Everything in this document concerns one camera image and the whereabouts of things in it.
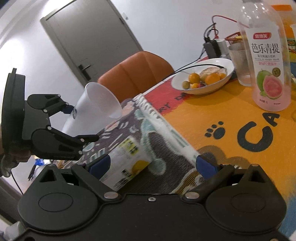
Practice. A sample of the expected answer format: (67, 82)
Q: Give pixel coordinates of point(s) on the grey door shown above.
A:
(91, 36)

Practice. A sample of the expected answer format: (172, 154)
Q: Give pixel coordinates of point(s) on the orange fruit right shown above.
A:
(212, 78)

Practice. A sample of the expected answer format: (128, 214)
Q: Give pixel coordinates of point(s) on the orange leather chair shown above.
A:
(135, 75)

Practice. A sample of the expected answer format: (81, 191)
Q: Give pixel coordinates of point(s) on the black power adapter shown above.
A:
(216, 48)

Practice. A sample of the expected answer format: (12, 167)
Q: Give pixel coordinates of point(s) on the green olive fruit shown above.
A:
(186, 85)

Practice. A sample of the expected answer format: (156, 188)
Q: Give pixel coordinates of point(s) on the clear drinking glass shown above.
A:
(238, 57)

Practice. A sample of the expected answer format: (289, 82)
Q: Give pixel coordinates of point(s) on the colourful printed tablecloth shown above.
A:
(225, 126)

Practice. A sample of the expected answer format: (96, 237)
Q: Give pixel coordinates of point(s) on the orange fruit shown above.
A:
(194, 78)
(212, 78)

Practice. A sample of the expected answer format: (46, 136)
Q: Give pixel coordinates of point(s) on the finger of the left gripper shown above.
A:
(52, 144)
(49, 103)

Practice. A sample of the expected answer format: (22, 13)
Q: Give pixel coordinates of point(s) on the red basket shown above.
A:
(234, 38)

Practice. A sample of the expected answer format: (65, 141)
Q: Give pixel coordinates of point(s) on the guava drink plastic bottle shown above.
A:
(263, 36)

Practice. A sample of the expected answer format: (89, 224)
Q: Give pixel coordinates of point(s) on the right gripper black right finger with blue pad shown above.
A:
(215, 176)

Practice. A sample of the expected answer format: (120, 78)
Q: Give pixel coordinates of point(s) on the white fruit bowl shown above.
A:
(223, 67)

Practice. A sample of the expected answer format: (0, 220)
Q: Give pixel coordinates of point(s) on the orange fruit left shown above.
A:
(194, 78)

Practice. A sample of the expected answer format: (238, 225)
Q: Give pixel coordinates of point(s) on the translucent white plastic cup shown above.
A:
(96, 109)

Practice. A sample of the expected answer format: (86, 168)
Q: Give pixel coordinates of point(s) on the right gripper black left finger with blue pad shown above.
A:
(90, 174)

